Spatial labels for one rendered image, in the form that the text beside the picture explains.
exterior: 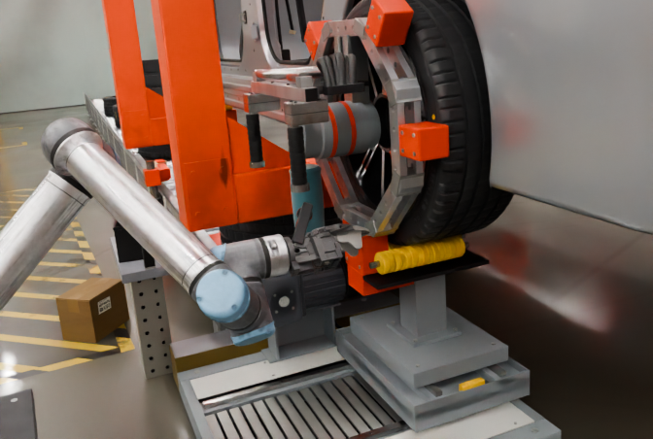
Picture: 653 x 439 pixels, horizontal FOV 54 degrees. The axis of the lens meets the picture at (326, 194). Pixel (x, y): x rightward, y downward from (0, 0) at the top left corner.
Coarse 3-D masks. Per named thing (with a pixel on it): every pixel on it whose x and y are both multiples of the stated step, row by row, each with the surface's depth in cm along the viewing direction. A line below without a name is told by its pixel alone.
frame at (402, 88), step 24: (336, 24) 163; (360, 24) 150; (384, 48) 150; (384, 72) 143; (408, 72) 143; (408, 96) 141; (408, 120) 145; (336, 168) 189; (408, 168) 147; (336, 192) 183; (408, 192) 148; (360, 216) 169; (384, 216) 155
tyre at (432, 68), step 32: (416, 0) 153; (448, 0) 155; (416, 32) 144; (448, 32) 145; (416, 64) 146; (448, 64) 141; (480, 64) 144; (448, 96) 140; (480, 96) 142; (480, 128) 144; (448, 160) 142; (480, 160) 146; (448, 192) 147; (480, 192) 151; (416, 224) 158; (448, 224) 156; (480, 224) 165
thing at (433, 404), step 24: (336, 336) 206; (360, 360) 191; (384, 384) 177; (408, 384) 174; (432, 384) 168; (456, 384) 174; (480, 384) 168; (504, 384) 172; (528, 384) 175; (408, 408) 164; (432, 408) 164; (456, 408) 167; (480, 408) 170
